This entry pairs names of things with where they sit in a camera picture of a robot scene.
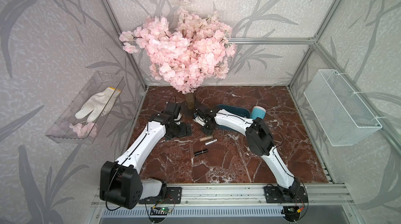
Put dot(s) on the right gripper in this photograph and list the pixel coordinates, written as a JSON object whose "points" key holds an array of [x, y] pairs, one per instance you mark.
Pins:
{"points": [[205, 132]]}

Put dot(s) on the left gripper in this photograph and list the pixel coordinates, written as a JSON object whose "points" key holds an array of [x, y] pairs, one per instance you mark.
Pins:
{"points": [[183, 132]]}

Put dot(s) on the beige lipstick tube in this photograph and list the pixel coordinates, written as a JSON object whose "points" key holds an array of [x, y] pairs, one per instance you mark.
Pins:
{"points": [[207, 138]]}

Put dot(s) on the silver mascara cap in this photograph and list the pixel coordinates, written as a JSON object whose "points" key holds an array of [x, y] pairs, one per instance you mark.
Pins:
{"points": [[210, 142]]}

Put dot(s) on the black silver mascara tube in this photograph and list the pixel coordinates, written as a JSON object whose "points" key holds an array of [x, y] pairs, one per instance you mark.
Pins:
{"points": [[200, 152]]}

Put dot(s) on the teal plastic storage box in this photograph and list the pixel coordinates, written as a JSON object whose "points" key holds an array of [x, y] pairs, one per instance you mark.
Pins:
{"points": [[242, 112]]}

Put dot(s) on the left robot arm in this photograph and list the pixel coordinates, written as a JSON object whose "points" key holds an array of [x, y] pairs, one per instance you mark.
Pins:
{"points": [[120, 181]]}

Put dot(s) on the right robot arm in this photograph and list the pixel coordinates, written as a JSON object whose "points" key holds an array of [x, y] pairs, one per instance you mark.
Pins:
{"points": [[259, 138]]}

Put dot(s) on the pink cherry blossom tree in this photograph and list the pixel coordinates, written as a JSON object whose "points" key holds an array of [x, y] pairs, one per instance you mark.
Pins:
{"points": [[198, 49]]}

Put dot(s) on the white work glove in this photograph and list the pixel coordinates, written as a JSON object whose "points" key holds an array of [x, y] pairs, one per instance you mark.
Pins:
{"points": [[99, 104]]}

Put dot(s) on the left circuit board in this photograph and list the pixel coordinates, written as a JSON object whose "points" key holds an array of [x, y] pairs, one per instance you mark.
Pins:
{"points": [[161, 211]]}

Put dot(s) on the circuit board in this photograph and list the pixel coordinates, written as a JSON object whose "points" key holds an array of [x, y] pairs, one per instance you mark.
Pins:
{"points": [[161, 211], [292, 210]]}

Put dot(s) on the pink flower sprig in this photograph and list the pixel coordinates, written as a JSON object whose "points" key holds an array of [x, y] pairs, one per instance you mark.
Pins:
{"points": [[84, 129]]}

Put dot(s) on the right circuit board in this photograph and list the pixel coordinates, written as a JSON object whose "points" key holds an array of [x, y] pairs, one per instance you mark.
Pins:
{"points": [[292, 210]]}

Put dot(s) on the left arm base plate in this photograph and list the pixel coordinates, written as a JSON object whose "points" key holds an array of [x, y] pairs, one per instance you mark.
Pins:
{"points": [[168, 195]]}

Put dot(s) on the aluminium front rail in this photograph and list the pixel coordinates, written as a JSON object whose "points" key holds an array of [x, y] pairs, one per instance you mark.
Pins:
{"points": [[252, 194]]}

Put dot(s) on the clear acrylic wall tray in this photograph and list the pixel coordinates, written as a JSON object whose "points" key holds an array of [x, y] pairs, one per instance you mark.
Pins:
{"points": [[83, 119]]}

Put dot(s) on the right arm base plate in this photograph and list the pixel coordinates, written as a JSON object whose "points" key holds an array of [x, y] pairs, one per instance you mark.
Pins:
{"points": [[278, 195]]}

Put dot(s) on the white wire mesh basket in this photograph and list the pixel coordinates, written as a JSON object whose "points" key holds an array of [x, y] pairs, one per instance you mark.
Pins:
{"points": [[344, 117]]}

